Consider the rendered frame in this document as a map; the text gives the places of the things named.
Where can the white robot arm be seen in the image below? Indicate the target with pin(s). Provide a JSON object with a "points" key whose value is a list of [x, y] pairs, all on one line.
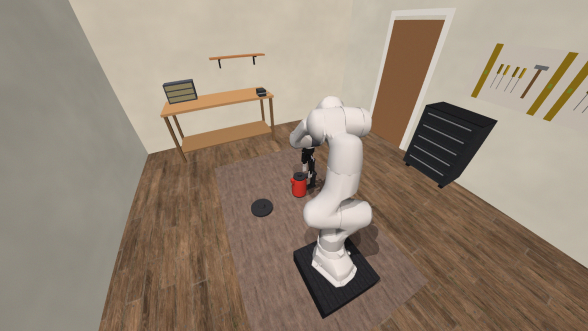
{"points": [[332, 210]]}

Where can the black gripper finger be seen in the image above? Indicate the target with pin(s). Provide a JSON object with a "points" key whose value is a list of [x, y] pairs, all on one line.
{"points": [[311, 165], [304, 161]]}

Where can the black round disk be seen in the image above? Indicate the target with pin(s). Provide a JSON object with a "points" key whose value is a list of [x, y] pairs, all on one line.
{"points": [[261, 207]]}

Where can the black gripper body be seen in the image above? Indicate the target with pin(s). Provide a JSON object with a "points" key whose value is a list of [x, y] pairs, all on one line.
{"points": [[308, 152]]}

